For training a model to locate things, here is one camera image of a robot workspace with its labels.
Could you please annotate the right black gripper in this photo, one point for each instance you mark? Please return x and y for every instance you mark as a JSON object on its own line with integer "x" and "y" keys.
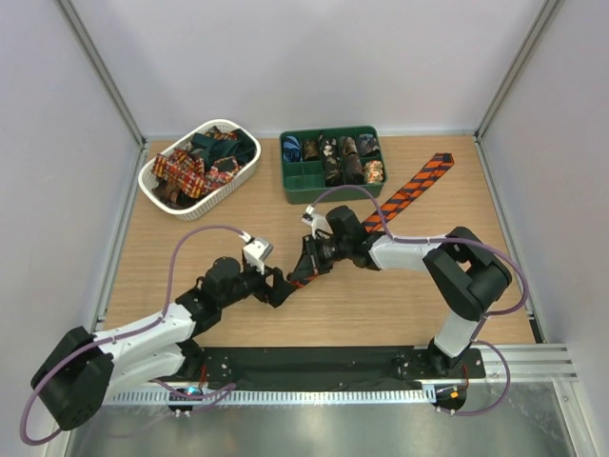
{"x": 310, "y": 263}

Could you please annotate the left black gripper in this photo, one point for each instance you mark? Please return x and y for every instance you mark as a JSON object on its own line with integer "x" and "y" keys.
{"x": 280, "y": 288}

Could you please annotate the orange navy striped tie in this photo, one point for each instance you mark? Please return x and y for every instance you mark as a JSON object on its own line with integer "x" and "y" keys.
{"x": 414, "y": 185}

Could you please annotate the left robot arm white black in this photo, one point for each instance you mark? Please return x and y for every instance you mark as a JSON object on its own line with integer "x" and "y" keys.
{"x": 85, "y": 369}

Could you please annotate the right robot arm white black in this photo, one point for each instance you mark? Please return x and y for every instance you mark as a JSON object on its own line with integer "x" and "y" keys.
{"x": 469, "y": 277}

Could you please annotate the green divided organizer tray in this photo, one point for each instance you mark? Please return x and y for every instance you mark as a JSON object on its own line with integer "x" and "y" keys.
{"x": 303, "y": 182}

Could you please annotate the dark floral rolled tie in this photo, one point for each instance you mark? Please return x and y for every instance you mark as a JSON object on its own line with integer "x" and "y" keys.
{"x": 331, "y": 162}

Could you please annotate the beige red rolled tie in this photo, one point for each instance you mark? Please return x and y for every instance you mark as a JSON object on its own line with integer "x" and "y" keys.
{"x": 373, "y": 172}

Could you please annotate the brown camouflage rolled tie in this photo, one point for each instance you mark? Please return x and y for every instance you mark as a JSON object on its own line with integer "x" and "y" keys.
{"x": 310, "y": 151}

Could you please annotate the dark green tie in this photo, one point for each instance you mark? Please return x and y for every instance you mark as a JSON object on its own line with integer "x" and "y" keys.
{"x": 215, "y": 145}

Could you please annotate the blue grey rolled tie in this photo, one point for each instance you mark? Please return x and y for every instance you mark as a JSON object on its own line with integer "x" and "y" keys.
{"x": 367, "y": 145}

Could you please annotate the white plastic basket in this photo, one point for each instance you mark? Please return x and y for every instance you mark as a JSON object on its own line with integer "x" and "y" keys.
{"x": 147, "y": 181}

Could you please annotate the red yellow patterned tie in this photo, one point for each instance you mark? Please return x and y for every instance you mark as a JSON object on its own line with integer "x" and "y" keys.
{"x": 190, "y": 175}

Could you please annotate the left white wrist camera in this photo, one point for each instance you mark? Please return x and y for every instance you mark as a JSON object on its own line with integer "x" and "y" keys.
{"x": 255, "y": 252}

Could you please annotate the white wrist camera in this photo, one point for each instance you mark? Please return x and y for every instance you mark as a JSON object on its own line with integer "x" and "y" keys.
{"x": 255, "y": 252}
{"x": 316, "y": 221}

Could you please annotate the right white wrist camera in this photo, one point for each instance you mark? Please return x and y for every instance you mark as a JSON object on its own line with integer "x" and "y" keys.
{"x": 316, "y": 221}

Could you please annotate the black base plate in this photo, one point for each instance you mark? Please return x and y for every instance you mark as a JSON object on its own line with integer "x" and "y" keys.
{"x": 324, "y": 369}

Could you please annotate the slotted grey cable duct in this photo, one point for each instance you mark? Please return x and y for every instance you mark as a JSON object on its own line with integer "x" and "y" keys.
{"x": 158, "y": 396}

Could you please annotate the left aluminium frame post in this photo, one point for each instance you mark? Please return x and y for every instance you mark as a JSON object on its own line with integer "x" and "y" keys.
{"x": 128, "y": 196}

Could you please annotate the aluminium frame post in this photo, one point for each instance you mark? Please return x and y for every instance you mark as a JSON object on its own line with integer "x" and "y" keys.
{"x": 128, "y": 196}
{"x": 541, "y": 24}

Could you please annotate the right aluminium frame post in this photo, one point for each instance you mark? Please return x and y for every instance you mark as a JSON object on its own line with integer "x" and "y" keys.
{"x": 541, "y": 24}

